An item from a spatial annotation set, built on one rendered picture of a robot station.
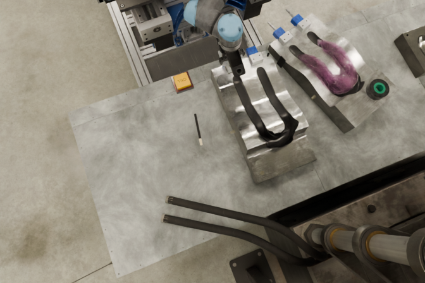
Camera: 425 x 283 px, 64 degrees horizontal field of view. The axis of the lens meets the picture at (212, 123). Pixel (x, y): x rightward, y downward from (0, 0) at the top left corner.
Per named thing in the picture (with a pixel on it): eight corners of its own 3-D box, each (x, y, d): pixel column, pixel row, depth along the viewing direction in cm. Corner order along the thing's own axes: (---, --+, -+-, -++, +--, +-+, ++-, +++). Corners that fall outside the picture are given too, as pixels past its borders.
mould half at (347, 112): (267, 50, 154) (272, 38, 143) (308, 19, 159) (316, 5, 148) (343, 134, 144) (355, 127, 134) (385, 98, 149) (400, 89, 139)
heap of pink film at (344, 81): (293, 59, 147) (298, 50, 139) (322, 36, 150) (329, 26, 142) (334, 103, 142) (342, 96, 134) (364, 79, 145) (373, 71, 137)
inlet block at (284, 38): (262, 28, 154) (265, 21, 148) (271, 22, 154) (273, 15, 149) (282, 48, 151) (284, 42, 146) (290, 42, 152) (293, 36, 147)
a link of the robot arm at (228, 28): (223, 6, 101) (248, 19, 101) (224, 20, 112) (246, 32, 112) (210, 28, 101) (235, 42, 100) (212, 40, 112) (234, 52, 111)
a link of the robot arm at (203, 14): (198, -1, 113) (227, 14, 112) (181, 24, 111) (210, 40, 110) (198, -17, 106) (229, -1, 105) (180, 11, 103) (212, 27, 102)
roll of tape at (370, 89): (362, 94, 137) (366, 91, 134) (369, 78, 139) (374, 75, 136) (381, 103, 137) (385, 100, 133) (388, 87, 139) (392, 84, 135)
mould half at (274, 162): (210, 78, 149) (211, 64, 136) (264, 59, 153) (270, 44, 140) (255, 184, 137) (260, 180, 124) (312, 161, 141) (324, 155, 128)
